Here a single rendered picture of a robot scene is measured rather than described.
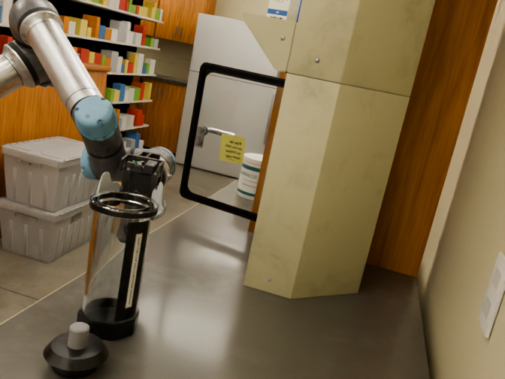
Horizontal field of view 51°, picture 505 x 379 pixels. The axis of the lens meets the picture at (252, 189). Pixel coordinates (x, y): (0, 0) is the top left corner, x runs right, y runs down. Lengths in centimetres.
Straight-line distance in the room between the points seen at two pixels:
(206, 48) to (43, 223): 356
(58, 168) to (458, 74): 235
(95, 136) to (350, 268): 63
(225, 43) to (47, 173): 348
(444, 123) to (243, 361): 83
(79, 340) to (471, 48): 111
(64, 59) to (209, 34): 520
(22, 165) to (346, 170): 249
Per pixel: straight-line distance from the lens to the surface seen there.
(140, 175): 96
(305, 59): 108
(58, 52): 119
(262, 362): 94
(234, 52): 621
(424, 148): 145
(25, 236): 346
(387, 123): 118
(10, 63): 139
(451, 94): 144
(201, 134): 150
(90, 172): 116
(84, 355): 82
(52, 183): 326
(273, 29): 110
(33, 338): 93
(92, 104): 105
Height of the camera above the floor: 143
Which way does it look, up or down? 14 degrees down
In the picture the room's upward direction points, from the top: 11 degrees clockwise
